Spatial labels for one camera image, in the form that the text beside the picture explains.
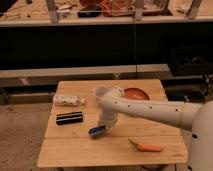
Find wooden table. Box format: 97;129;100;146
37;79;187;168

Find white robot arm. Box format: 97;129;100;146
89;87;213;171

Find orange toy carrot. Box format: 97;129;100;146
129;140;163;152

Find white plastic bottle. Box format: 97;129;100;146
53;95;86;107

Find orange plate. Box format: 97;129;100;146
124;88;149;100

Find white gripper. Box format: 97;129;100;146
88;109;118;137

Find clear plastic cup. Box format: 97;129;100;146
93;86;109;99

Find wooden shelf with clutter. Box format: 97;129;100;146
0;0;213;28

